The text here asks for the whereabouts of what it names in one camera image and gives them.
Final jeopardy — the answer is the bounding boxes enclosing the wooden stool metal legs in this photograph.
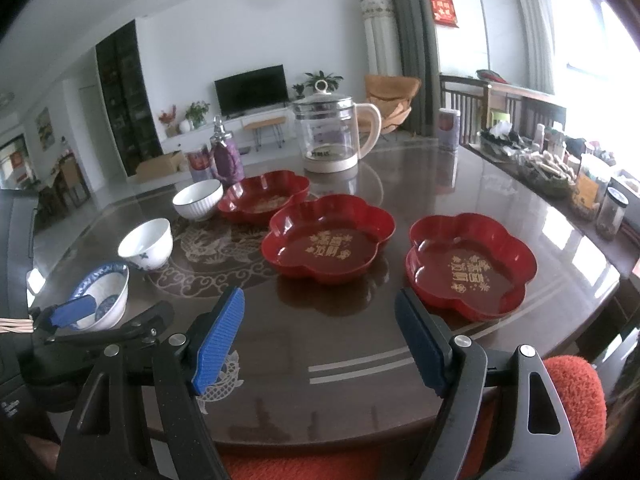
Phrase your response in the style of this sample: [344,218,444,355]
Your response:
[243,116,287,151]

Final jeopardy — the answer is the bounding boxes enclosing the amber filled jar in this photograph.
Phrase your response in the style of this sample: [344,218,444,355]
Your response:
[570,155,613,221]

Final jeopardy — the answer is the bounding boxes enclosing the purple bottle silver cap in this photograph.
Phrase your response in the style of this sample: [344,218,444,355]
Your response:
[210,116,244,186]

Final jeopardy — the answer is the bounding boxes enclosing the wooden slatted bench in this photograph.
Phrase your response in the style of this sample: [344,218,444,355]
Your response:
[439,74,568,146]

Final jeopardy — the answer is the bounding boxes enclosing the large green potted plant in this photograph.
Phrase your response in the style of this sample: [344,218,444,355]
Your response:
[304,71,345,96]

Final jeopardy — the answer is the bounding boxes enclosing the white sheer curtain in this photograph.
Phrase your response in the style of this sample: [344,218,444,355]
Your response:
[511,0,561,96]

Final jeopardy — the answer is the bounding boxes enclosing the red flower-shaped plate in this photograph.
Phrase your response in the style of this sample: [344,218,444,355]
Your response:
[261,194,396,287]
[217,170,312,226]
[405,213,538,323]

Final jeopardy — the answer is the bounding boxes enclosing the cardboard box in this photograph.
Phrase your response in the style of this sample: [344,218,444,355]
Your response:
[135,150,183,183]

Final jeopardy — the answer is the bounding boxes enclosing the glass electric kettle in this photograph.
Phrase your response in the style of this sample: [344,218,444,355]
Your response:
[292,80,382,173]

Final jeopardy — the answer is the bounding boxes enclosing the green leafy potted plant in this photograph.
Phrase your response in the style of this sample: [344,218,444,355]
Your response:
[185,101,211,128]

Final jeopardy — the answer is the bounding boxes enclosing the tray of small things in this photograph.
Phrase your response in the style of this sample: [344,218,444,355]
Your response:
[480,122,526,161]

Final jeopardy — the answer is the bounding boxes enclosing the white television cabinet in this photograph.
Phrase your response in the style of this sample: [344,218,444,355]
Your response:
[165,102,301,148]

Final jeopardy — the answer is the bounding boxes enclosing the white canister dark label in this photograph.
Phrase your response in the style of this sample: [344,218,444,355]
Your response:
[439,108,461,152]

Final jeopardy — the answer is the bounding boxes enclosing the white ribbed bowl dark rim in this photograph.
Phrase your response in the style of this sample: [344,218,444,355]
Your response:
[172,179,224,222]

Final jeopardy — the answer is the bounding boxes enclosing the black display cabinet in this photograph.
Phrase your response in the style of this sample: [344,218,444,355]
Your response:
[95,19,163,177]

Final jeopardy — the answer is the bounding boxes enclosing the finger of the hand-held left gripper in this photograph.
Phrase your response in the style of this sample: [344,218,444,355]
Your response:
[32,296,98,333]
[47,301,176,348]

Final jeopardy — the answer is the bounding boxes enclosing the orange lounge chair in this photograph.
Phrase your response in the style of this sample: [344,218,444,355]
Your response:
[364,74,422,136]

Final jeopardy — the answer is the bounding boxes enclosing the red wall calendar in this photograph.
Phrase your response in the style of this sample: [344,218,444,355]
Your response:
[428,0,460,28]

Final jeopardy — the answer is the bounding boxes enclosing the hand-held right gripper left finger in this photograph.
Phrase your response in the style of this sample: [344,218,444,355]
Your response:
[54,286,246,480]

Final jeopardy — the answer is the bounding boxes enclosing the white standing air conditioner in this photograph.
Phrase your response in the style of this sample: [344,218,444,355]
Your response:
[360,0,403,81]

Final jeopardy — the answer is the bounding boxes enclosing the white bowl blue flower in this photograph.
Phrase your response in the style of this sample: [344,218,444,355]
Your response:
[118,218,174,272]

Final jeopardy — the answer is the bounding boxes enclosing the grey curtain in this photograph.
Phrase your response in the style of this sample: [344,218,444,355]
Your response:
[375,0,441,136]

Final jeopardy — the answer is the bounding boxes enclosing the glass jar black lid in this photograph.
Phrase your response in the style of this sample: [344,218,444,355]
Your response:
[595,186,629,241]

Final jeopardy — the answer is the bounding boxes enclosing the white canister red print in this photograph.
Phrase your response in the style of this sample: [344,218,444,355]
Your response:
[187,145,217,183]

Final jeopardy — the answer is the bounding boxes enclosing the blue patterned bowl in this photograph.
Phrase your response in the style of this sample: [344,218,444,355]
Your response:
[67,261,130,331]

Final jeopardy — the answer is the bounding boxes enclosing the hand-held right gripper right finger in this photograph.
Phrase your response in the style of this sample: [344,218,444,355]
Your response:
[394,287,583,480]

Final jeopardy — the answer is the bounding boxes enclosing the black television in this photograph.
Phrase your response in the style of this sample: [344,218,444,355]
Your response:
[214,64,289,117]

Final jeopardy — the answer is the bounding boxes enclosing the framed wall picture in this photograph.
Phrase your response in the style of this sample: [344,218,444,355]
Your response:
[35,107,55,151]

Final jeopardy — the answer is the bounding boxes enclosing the basket of snacks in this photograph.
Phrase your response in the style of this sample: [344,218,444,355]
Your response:
[517,152,576,196]

